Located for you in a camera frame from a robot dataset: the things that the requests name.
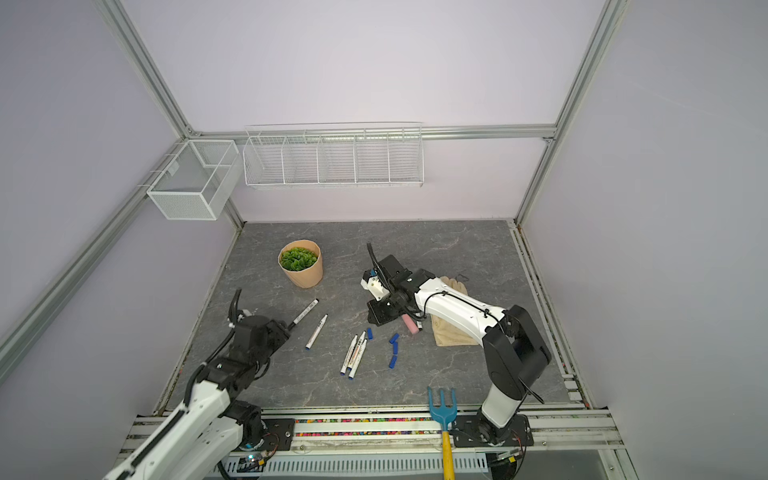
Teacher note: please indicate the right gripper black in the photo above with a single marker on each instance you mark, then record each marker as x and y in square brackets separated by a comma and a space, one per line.
[380, 318]

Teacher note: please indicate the teal rake yellow handle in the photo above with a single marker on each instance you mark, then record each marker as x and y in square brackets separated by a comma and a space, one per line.
[444, 412]

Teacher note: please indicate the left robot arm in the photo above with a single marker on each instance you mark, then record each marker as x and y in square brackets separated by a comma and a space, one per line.
[210, 422]

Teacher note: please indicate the white marker pen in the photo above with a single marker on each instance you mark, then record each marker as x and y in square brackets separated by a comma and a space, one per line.
[349, 355]
[355, 351]
[355, 367]
[316, 332]
[303, 314]

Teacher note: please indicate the white wire shelf basket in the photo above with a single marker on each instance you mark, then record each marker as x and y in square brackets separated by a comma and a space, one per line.
[334, 154]

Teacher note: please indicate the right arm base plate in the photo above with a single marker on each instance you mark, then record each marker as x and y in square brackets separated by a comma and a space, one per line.
[475, 431]

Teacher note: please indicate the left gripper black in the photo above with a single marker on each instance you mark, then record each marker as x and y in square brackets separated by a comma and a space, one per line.
[278, 333]

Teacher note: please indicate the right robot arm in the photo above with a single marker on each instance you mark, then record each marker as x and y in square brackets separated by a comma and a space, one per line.
[515, 351]

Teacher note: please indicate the beige work glove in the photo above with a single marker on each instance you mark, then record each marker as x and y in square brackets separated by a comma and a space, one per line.
[446, 334]

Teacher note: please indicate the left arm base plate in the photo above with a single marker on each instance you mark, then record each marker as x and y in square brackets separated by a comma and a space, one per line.
[271, 435]

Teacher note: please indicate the white wire mesh box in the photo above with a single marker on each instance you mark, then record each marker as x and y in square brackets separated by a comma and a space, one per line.
[198, 181]

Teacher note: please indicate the purple trowel pink handle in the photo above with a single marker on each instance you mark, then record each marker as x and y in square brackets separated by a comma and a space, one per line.
[410, 324]

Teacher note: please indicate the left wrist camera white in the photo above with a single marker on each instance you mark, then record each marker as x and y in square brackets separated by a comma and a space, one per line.
[235, 313]

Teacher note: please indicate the beige pot with green plant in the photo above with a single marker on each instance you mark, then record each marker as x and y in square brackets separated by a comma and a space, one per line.
[302, 262]

